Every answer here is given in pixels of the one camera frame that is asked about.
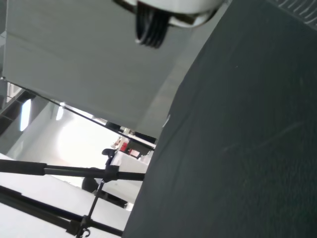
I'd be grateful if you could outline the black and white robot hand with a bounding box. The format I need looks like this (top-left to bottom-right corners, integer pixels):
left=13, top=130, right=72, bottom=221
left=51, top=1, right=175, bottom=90
left=112, top=0, right=224, bottom=50

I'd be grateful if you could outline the pale grey board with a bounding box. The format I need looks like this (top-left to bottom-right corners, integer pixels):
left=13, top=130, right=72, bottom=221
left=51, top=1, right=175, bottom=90
left=1, top=0, right=225, bottom=139

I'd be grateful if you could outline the black bench cloth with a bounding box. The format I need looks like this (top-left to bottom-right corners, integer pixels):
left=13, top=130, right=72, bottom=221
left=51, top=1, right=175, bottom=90
left=122, top=0, right=317, bottom=238

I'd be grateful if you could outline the black tripod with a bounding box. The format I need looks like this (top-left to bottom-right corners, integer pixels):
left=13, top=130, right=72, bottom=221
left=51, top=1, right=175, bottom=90
left=0, top=158, right=147, bottom=238

